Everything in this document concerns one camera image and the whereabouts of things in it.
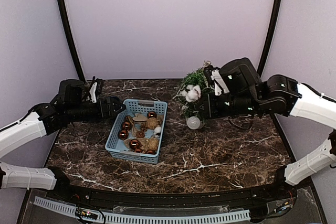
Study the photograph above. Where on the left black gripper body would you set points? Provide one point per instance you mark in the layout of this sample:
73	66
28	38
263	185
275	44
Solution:
77	113

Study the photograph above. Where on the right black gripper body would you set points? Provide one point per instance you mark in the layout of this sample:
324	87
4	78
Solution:
213	110

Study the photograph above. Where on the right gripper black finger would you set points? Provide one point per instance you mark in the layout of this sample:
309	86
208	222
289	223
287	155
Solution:
199	113
200	104

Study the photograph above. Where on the white woven ball light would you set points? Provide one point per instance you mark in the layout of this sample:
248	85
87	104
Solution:
191	122

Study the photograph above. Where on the small green christmas tree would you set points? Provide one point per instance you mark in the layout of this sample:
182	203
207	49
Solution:
194	78

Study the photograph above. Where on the white cotton boll sprig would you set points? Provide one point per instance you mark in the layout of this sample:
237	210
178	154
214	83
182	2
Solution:
157	132
192	93

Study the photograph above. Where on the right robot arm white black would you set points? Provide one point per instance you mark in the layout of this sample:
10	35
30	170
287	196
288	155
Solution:
239	90

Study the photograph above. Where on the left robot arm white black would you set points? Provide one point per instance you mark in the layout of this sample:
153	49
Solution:
41	120

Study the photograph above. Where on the white textured tree pot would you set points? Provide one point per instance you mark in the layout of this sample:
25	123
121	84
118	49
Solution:
199	123

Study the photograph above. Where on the copper shiny bauble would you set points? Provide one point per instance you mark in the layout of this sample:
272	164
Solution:
151	114
123	134
134	144
151	152

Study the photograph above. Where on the light blue plastic basket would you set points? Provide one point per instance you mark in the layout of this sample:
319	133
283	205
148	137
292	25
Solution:
116	147

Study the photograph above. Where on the beige twine ball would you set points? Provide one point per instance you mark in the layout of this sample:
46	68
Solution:
153	144
152	123

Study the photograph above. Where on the small circuit board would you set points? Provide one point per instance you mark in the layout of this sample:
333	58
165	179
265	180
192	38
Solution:
85	214

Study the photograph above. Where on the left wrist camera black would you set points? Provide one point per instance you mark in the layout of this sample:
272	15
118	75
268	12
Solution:
96	87

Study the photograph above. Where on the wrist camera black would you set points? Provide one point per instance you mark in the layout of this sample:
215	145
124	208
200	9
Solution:
210	74
96	87

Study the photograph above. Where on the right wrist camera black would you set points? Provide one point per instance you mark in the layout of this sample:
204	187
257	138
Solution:
210	74

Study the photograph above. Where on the white slotted cable duct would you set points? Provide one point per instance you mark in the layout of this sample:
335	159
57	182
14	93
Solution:
128	215

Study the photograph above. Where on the black front rail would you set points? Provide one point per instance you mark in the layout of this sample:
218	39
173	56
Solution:
249	197

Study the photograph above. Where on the right black frame post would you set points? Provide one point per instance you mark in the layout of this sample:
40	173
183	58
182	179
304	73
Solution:
269	36

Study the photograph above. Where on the black frame post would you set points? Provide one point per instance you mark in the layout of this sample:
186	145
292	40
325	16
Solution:
269	36
70	39

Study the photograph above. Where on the left black frame post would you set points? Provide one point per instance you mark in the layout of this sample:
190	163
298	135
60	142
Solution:
70	39

